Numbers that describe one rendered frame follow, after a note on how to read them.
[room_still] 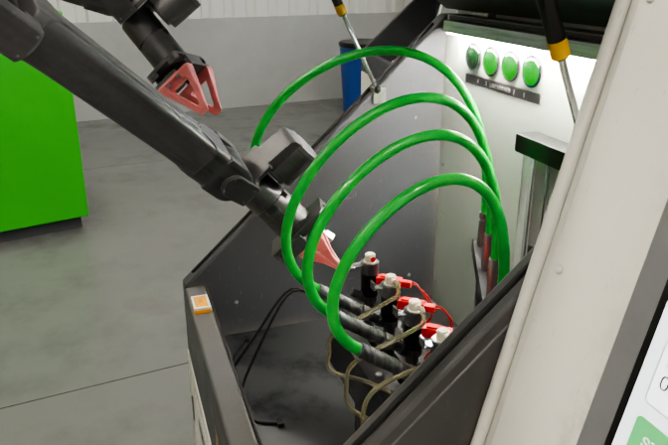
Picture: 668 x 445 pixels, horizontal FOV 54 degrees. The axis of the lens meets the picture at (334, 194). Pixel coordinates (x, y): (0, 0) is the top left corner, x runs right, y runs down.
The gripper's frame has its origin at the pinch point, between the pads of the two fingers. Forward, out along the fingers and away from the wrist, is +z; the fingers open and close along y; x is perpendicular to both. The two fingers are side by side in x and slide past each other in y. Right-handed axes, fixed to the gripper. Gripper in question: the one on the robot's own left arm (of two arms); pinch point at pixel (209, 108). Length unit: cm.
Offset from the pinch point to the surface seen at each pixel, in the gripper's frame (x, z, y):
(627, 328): -31, 52, -42
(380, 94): -19.4, 12.4, 27.9
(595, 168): -37, 41, -35
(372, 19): 6, -175, 700
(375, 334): -3.7, 43.0, -16.3
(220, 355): 23.0, 32.0, -5.1
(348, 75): 58, -120, 594
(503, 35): -42.4, 21.2, 11.7
